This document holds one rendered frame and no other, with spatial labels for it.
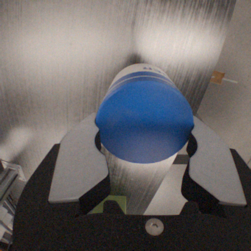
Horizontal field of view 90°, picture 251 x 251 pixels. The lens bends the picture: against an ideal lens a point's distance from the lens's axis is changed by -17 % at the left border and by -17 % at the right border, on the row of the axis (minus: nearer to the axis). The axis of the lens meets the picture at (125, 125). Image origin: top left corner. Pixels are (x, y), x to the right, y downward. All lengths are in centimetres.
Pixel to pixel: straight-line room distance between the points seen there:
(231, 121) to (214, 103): 29
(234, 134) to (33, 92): 162
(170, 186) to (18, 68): 50
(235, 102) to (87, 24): 134
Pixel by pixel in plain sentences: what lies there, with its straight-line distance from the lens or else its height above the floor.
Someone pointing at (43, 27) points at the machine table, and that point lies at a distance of 32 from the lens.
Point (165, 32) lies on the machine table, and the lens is 28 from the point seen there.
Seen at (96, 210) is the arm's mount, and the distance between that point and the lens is 51.
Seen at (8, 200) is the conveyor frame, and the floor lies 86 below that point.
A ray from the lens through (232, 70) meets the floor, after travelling 135.
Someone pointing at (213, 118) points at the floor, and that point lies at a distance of 144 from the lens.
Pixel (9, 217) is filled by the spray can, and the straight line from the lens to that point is 95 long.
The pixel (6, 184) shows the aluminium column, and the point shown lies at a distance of 58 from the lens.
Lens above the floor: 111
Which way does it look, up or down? 57 degrees down
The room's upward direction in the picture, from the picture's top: 173 degrees counter-clockwise
